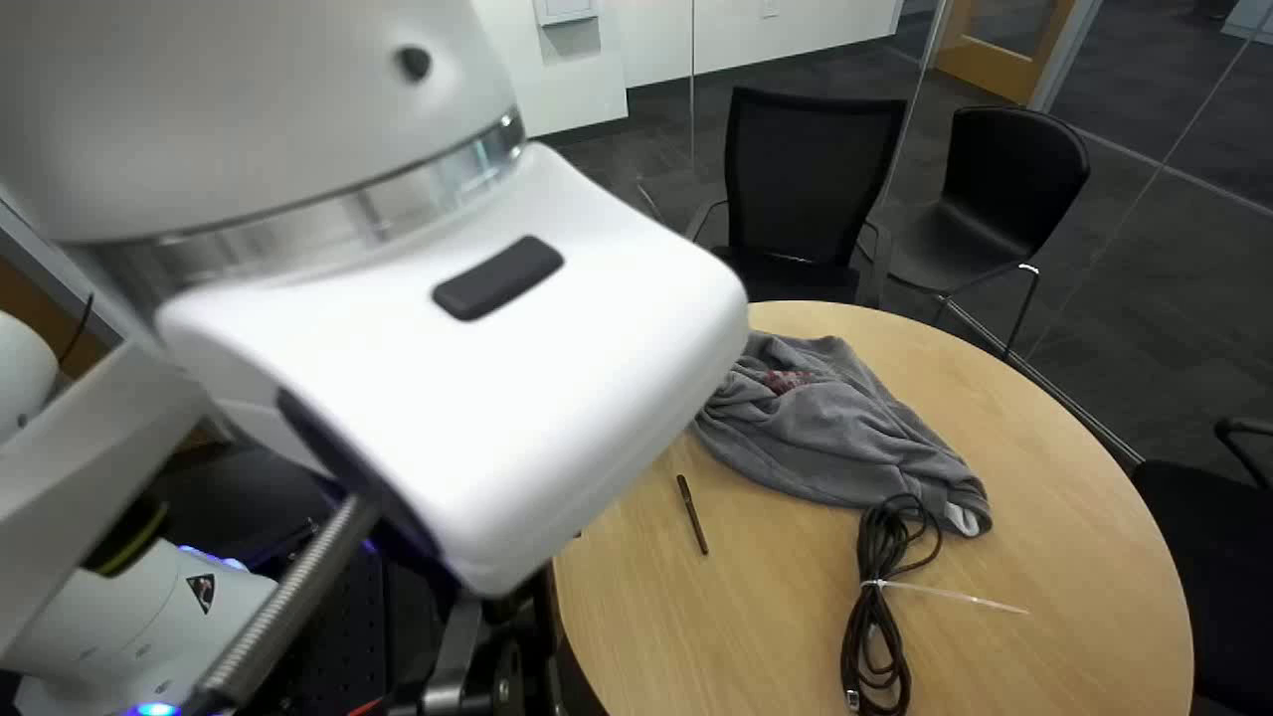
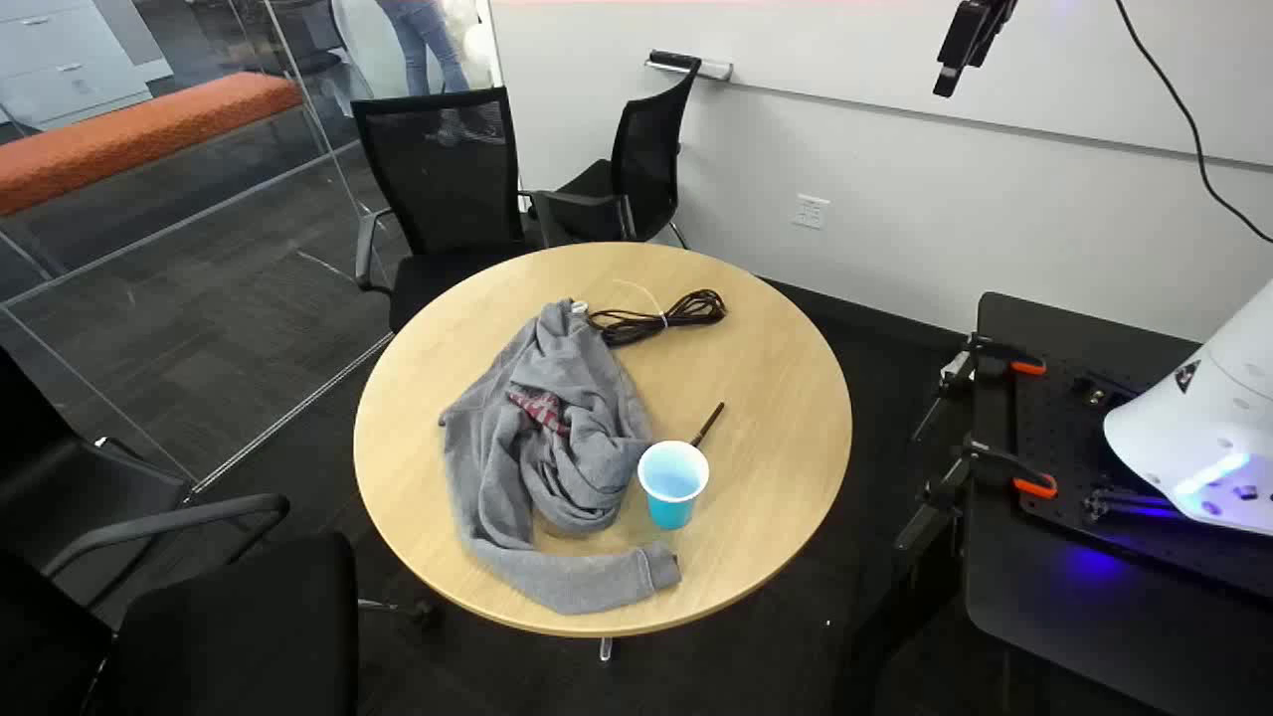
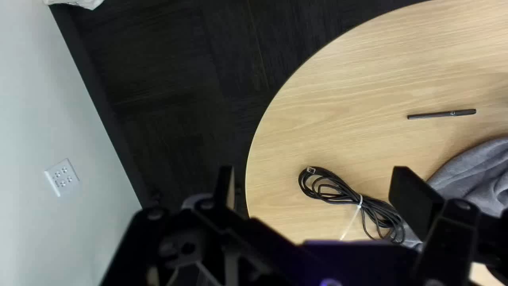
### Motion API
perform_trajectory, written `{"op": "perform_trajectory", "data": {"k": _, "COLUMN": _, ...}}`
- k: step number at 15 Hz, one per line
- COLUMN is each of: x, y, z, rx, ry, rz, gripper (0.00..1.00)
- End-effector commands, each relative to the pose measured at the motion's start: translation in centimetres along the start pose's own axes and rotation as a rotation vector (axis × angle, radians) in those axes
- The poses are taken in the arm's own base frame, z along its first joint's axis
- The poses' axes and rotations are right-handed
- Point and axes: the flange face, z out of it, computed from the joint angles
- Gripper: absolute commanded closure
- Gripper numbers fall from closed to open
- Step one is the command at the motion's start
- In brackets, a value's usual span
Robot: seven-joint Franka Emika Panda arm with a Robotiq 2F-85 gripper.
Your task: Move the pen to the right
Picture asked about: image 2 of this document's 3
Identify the grey hoodie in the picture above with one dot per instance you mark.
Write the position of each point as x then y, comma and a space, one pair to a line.
558, 441

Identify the orange black bar clamp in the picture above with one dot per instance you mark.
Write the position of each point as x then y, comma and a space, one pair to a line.
997, 464
986, 357

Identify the black solid back chair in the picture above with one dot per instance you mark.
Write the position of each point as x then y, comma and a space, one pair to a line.
33, 622

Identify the orange bench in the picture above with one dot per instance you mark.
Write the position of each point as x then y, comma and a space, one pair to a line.
134, 133

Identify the person in jeans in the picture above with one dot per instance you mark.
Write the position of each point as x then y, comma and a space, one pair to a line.
420, 41

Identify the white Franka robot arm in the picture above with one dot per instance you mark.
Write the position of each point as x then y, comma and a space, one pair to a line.
1196, 422

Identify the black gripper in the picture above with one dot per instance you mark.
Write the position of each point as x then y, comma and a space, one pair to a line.
978, 24

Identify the black mesh office chair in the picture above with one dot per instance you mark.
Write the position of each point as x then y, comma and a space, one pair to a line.
444, 171
240, 622

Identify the white wall outlet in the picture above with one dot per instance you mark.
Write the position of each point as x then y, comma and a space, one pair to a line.
813, 210

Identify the black pen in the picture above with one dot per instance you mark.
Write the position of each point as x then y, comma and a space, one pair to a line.
708, 422

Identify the white wall rail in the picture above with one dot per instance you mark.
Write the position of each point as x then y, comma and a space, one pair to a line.
716, 69

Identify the blue plastic cup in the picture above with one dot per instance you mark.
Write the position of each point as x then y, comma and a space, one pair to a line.
671, 498

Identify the black chair with armrests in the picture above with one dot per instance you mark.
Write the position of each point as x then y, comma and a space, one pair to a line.
648, 144

